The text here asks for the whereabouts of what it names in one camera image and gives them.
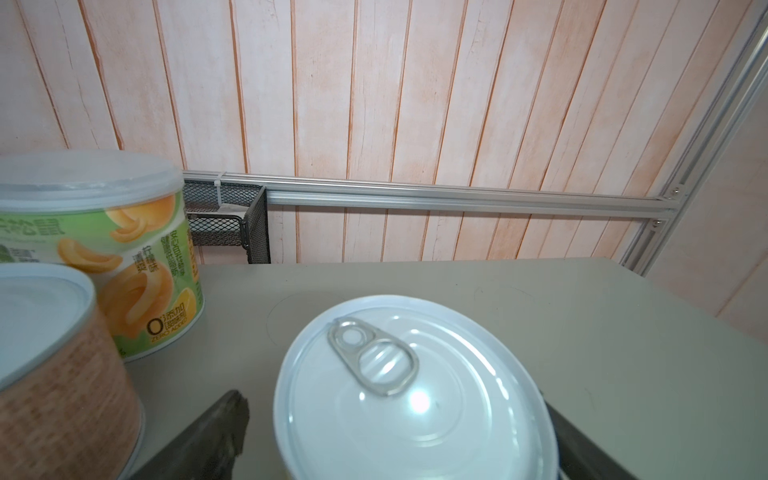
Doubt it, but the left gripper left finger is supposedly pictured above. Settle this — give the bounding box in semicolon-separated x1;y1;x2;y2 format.
131;390;250;479

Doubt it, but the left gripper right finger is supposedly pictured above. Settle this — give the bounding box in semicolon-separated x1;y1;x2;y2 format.
546;403;637;480

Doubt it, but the orange label can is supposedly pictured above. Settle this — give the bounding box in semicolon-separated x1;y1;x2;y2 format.
1;263;145;479

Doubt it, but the yellow label can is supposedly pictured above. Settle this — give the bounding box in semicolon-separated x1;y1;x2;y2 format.
1;150;204;361

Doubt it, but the grey metal cabinet box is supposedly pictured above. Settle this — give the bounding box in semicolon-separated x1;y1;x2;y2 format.
129;259;767;479

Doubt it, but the black mesh basket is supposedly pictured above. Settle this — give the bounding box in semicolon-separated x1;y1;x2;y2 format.
183;179;271;264

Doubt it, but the aluminium back frame rail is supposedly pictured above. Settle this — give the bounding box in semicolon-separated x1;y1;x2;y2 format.
188;1;766;263

